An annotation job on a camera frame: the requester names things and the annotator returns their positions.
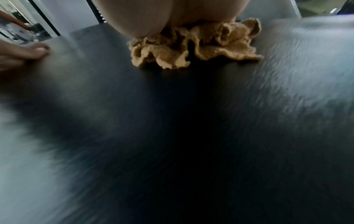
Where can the person's left hand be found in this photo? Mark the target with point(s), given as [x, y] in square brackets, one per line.
[19, 52]

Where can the person's right hand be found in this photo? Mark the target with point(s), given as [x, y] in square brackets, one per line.
[155, 15]

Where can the brown cleaning cloth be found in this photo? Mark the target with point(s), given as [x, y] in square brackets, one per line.
[166, 52]

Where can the black bench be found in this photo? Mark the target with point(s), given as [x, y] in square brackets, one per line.
[177, 131]

